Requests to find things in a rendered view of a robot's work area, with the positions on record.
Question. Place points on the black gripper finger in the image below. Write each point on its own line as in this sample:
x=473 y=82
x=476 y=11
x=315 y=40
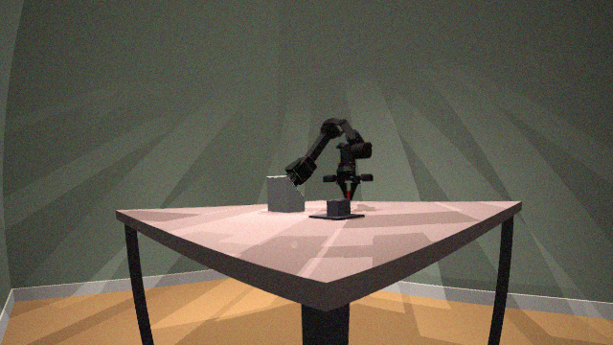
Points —
x=353 y=187
x=344 y=188

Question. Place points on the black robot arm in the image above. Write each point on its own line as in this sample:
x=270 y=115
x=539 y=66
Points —
x=356 y=148

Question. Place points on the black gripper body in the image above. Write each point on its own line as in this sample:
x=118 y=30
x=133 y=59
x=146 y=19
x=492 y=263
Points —
x=356 y=179

